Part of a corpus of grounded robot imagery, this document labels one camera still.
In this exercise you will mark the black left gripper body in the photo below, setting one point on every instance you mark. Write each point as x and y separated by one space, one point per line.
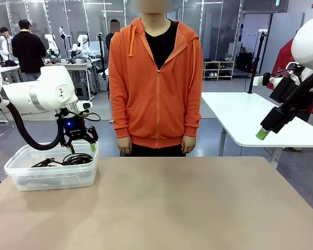
73 129

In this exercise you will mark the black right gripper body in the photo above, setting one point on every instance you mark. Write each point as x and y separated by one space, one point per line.
284 89

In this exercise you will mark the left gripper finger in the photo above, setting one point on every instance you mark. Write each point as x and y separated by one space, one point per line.
93 138
69 142

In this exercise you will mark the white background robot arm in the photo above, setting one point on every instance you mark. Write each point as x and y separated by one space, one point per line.
52 44
4 48
82 39

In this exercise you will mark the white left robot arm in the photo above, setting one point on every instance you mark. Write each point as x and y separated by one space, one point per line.
49 88

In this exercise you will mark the person right forearm orange sleeve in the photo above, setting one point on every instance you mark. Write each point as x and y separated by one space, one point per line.
120 119

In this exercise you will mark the person left forearm orange sleeve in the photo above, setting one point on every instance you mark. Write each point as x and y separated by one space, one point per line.
193 119

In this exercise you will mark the person right hand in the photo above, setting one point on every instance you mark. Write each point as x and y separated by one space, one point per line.
124 147

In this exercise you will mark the person left hand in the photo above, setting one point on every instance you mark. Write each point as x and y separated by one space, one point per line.
188 144

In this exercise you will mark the red cape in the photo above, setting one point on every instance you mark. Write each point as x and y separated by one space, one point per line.
284 54

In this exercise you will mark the clear plastic storage container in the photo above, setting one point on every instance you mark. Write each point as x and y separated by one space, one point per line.
75 177

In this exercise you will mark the white table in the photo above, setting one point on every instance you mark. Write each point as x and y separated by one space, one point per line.
237 117

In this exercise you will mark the grey step stool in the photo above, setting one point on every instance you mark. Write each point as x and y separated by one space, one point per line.
84 91

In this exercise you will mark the black equipment case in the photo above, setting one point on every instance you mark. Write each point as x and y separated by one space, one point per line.
243 62

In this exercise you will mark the white desk with robots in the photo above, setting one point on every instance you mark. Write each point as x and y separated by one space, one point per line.
81 66

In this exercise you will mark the wooden shoe rack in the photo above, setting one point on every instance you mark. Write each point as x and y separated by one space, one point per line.
219 70

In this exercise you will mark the person in orange hoodie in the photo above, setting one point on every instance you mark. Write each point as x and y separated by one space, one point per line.
156 104

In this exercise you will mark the white flat panel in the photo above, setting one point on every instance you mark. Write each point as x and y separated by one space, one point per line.
95 49

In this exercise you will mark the long white desk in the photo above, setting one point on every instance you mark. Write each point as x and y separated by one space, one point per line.
10 68

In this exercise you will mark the person in black jacket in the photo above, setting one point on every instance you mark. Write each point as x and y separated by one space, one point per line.
28 52

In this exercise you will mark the background person dark top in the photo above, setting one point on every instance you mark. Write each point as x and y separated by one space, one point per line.
110 39

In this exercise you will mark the background person grey jacket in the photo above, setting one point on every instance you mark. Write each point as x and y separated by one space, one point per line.
4 30

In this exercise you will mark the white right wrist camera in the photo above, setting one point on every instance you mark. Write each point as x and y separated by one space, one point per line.
263 80

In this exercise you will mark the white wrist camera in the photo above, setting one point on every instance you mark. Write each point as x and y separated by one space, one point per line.
84 105
263 80

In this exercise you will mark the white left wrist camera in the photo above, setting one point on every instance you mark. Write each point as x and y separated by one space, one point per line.
84 105

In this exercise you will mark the black camera tripod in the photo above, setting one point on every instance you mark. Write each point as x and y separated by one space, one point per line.
102 57

